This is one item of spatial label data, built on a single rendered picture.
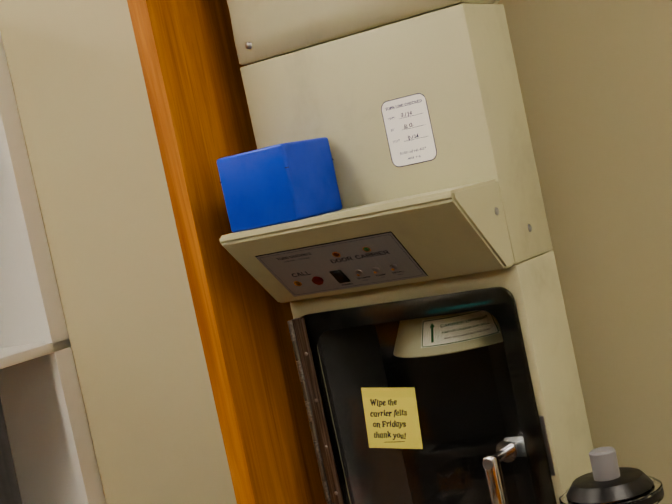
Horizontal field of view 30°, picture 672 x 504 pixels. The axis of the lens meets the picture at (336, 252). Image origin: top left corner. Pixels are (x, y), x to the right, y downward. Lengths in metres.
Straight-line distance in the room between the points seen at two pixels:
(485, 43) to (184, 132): 0.39
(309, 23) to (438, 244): 0.33
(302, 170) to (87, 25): 0.96
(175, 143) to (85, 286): 0.90
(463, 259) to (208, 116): 0.40
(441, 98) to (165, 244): 0.94
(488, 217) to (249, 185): 0.28
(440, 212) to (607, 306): 0.57
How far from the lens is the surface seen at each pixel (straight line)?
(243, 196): 1.48
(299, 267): 1.49
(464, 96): 1.44
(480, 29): 1.46
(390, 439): 1.55
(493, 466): 1.43
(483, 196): 1.38
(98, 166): 2.35
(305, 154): 1.47
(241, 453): 1.58
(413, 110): 1.47
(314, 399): 1.59
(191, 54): 1.61
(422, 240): 1.39
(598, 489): 1.34
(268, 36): 1.57
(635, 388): 1.88
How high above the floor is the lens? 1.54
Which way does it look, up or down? 3 degrees down
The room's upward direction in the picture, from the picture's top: 12 degrees counter-clockwise
